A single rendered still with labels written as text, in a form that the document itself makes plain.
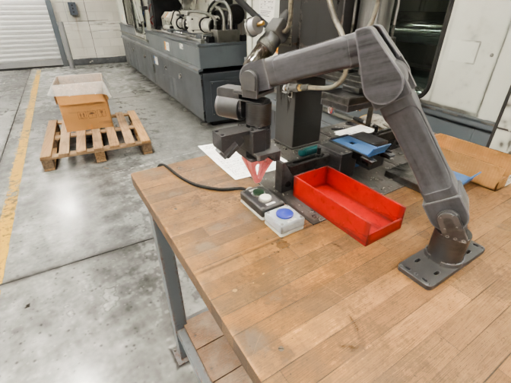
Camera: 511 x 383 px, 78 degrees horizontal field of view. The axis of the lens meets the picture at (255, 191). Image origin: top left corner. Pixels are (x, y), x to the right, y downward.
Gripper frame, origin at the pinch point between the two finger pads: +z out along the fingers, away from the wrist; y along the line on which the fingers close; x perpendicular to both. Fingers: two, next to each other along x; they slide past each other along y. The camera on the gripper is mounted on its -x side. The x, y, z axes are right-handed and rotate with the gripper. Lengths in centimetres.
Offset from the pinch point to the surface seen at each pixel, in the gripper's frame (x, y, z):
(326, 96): 25.5, -5.3, -15.9
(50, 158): -55, -268, 89
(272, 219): -3.3, 11.4, 4.0
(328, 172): 21.6, 2.9, 2.5
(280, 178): 8.1, -1.3, 2.5
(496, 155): 70, 23, 1
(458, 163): 59, 19, 2
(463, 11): 99, -14, -35
